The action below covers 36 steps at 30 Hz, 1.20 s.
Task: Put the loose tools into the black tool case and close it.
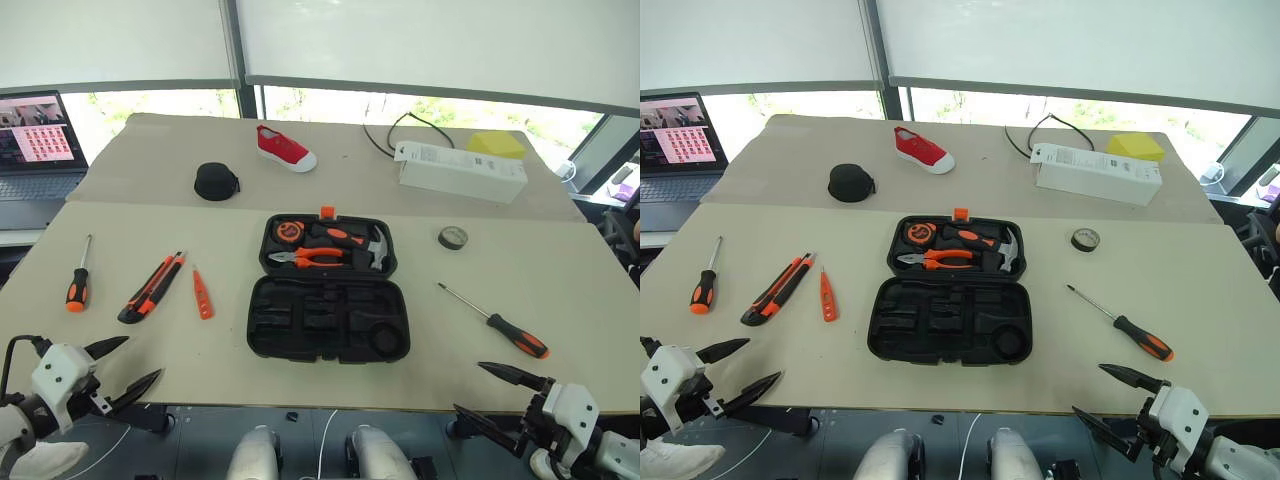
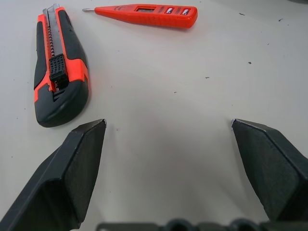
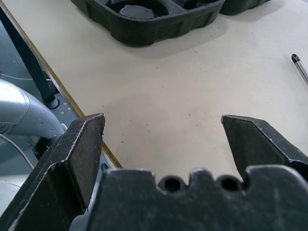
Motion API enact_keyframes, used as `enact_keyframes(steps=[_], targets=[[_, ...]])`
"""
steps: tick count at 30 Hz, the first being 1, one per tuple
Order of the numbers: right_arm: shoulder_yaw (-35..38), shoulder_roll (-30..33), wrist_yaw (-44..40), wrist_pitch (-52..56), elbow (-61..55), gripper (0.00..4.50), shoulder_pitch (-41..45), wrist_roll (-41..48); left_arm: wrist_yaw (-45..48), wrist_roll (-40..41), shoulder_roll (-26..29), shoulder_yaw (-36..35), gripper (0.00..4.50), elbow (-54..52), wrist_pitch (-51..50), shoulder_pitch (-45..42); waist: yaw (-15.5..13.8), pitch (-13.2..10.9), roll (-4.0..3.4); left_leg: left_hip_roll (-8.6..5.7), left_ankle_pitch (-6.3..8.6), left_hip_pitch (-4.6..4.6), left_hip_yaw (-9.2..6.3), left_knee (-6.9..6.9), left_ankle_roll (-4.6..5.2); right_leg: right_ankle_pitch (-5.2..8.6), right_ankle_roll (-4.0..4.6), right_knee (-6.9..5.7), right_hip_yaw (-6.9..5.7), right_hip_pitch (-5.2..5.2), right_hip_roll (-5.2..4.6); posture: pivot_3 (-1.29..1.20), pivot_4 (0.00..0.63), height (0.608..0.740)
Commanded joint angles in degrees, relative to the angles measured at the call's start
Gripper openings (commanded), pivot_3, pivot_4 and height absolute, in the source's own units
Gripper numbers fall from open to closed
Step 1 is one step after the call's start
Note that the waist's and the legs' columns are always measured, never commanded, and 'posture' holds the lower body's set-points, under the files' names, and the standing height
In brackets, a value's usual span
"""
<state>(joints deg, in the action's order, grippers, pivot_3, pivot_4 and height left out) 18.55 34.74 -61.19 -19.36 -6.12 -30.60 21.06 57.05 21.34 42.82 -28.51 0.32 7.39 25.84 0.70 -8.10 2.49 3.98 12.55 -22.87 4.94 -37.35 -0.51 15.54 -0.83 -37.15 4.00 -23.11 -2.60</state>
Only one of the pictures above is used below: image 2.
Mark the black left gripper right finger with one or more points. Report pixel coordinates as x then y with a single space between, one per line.
276 168

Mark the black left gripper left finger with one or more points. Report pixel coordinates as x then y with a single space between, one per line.
60 178

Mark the orange black utility knife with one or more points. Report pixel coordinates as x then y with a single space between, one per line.
69 48

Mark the orange voltage tester pen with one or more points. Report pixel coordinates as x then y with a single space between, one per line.
154 18

